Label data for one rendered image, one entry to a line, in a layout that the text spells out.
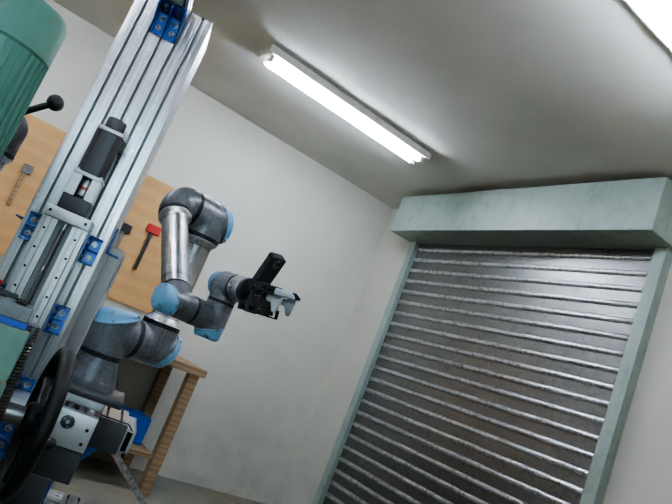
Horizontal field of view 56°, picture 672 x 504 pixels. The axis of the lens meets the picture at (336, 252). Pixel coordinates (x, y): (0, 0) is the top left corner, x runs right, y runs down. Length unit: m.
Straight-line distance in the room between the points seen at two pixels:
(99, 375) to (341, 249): 3.72
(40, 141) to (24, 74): 3.33
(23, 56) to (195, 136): 3.65
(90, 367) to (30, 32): 0.95
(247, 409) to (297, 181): 1.86
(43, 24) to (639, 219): 2.95
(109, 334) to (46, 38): 0.88
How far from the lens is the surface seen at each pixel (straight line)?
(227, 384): 5.04
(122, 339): 1.89
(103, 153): 2.03
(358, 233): 5.46
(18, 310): 1.25
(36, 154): 4.60
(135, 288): 4.69
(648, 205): 3.58
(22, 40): 1.28
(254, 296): 1.61
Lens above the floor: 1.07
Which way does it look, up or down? 11 degrees up
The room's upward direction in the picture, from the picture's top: 22 degrees clockwise
